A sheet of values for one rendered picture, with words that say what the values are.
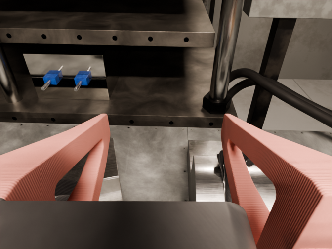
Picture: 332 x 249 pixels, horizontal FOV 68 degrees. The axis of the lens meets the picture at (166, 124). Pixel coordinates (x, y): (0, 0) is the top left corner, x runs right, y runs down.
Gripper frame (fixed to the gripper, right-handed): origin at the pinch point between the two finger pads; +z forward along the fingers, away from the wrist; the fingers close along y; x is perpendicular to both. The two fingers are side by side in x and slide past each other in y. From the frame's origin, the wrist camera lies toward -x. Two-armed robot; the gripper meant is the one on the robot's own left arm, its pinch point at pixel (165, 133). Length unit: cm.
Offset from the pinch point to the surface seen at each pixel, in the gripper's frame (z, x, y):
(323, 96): 211, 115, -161
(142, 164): 36, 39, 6
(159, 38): 70, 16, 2
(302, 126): 159, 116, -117
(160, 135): 48, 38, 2
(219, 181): 19.7, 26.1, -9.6
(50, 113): 62, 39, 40
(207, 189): 18.3, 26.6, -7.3
